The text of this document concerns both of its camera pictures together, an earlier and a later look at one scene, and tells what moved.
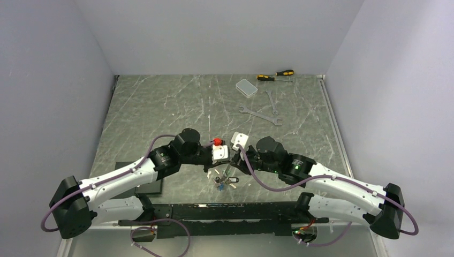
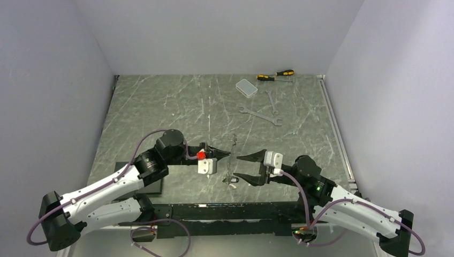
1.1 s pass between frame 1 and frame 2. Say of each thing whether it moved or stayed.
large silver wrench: stayed
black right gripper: moved
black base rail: stayed
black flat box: stayed
